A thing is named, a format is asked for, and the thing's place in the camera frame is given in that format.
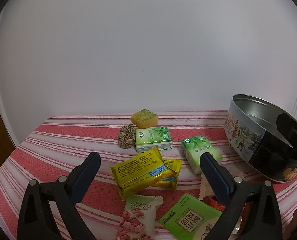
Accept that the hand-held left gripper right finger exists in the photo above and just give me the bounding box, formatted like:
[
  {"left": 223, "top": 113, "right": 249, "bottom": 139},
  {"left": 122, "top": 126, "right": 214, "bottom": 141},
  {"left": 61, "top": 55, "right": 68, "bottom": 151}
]
[{"left": 200, "top": 152, "right": 283, "bottom": 240}]

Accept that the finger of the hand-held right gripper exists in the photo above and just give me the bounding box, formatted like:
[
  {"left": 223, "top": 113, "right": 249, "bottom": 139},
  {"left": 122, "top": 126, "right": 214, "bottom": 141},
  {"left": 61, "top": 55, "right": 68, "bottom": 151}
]
[{"left": 276, "top": 113, "right": 297, "bottom": 157}]

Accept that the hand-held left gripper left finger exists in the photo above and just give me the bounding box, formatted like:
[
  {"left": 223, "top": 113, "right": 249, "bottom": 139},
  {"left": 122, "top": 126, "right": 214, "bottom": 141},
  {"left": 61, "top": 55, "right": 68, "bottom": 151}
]
[{"left": 17, "top": 151, "right": 101, "bottom": 240}]

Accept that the beige serrated packet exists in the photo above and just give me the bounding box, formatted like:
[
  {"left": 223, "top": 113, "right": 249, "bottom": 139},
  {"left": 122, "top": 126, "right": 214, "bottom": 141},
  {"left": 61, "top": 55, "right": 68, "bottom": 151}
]
[{"left": 198, "top": 172, "right": 244, "bottom": 201}]

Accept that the red snack packet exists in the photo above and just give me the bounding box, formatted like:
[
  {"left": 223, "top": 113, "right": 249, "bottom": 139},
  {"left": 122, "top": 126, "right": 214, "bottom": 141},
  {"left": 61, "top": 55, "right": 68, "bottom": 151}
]
[{"left": 207, "top": 196, "right": 244, "bottom": 233}]

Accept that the green tissue pack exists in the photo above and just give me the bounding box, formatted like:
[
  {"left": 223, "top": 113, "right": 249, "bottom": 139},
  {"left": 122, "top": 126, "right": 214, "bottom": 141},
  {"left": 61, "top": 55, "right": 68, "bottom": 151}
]
[
  {"left": 135, "top": 127, "right": 173, "bottom": 153},
  {"left": 181, "top": 135, "right": 223, "bottom": 175}
]

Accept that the yellow snack packet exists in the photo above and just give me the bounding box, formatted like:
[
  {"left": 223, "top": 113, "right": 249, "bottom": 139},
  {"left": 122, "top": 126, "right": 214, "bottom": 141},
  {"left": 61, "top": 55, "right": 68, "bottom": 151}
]
[
  {"left": 110, "top": 147, "right": 177, "bottom": 202},
  {"left": 151, "top": 158, "right": 183, "bottom": 191}
]

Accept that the green square sachet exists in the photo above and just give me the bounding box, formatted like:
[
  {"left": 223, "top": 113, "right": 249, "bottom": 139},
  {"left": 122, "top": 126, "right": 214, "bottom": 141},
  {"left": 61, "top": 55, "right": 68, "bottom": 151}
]
[{"left": 159, "top": 193, "right": 224, "bottom": 240}]

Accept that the brown rope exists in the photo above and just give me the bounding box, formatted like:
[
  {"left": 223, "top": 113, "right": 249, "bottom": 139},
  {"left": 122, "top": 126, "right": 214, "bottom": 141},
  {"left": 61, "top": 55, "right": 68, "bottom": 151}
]
[{"left": 117, "top": 124, "right": 136, "bottom": 149}]

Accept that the round printed metal tin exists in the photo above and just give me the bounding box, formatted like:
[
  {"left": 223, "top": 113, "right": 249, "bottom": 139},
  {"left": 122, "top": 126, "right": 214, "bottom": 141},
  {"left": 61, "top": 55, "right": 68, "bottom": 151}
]
[{"left": 224, "top": 94, "right": 297, "bottom": 183}]

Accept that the pink floral snack packet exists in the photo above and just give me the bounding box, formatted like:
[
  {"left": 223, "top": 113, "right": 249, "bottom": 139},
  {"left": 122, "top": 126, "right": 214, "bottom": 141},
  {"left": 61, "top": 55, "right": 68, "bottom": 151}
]
[{"left": 115, "top": 194, "right": 164, "bottom": 240}]

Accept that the yellow square sponge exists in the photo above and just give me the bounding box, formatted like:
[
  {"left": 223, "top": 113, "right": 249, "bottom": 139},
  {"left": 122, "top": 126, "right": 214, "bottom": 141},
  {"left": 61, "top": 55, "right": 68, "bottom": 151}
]
[{"left": 131, "top": 109, "right": 159, "bottom": 128}]

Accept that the red white striped cloth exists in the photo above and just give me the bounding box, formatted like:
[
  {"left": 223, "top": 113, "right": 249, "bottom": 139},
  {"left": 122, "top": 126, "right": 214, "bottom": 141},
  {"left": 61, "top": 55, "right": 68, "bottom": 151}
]
[{"left": 0, "top": 110, "right": 297, "bottom": 240}]

